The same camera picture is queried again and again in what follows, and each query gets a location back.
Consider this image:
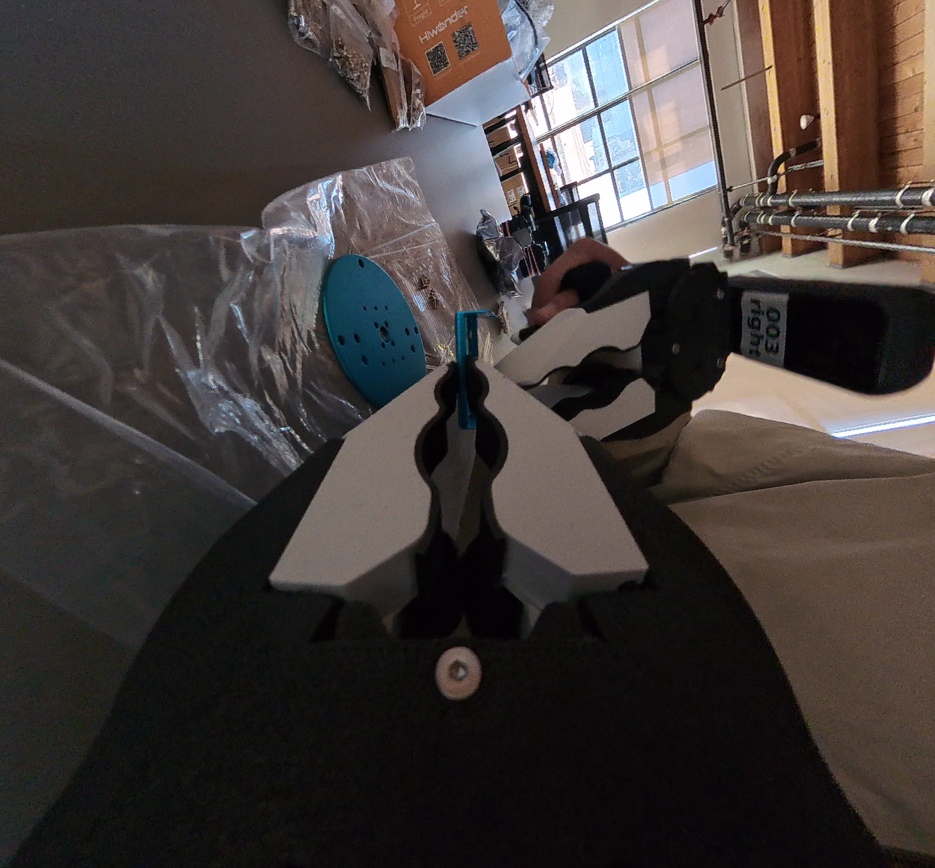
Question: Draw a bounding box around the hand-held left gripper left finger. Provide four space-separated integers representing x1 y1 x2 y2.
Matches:
267 364 465 626

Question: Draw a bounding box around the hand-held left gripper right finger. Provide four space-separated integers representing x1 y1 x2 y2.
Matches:
467 359 653 628

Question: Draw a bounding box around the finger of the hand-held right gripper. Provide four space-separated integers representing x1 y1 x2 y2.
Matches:
495 293 653 385
526 371 662 444

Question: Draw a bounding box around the blue U-shaped metal bracket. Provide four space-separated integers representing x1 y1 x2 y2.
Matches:
454 309 498 432

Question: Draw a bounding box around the blue round metal plate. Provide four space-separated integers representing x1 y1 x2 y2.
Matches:
321 254 427 409

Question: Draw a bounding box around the grey desk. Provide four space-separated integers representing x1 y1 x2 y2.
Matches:
0 0 527 868

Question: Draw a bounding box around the person's right hand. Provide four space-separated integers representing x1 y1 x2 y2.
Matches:
526 238 629 328

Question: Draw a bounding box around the black mesh cart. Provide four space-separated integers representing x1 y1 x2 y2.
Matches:
537 194 609 264

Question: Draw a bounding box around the black insulated pipe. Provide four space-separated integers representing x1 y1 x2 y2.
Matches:
722 207 935 241
730 181 935 213

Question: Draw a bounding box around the crumpled silver foil bag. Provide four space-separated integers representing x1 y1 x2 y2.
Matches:
476 209 523 297

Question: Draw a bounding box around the curved black pipe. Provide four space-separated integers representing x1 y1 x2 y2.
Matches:
766 141 823 197

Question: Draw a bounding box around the wooden shelf with boxes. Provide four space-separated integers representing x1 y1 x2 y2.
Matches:
482 104 560 226

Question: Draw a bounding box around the large grid window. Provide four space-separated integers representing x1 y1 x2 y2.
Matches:
529 0 720 229

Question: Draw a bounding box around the large clear plastic bag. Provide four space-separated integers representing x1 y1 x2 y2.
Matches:
0 225 352 518

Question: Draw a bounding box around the metal conduit pole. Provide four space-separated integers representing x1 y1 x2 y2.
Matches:
683 0 735 248

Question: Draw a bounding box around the pile of clear screw bags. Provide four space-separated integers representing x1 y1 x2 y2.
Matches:
248 0 428 132

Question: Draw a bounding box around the red striped wire bundle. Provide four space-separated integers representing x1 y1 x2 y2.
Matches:
504 218 547 276

